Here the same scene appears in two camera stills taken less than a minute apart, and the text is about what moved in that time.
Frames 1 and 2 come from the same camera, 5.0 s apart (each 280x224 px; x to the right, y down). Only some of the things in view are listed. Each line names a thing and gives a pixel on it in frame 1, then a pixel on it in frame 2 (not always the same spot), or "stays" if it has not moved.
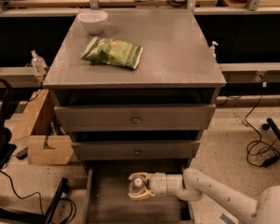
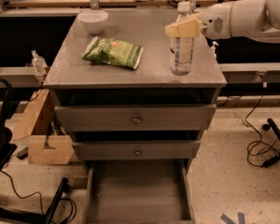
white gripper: x=158 y=184 → x=215 y=22
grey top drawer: x=135 y=118 stays
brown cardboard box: x=48 y=144 stays
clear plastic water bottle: x=136 y=187 → x=182 y=48
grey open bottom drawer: x=106 y=193 stays
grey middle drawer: x=136 y=150 stays
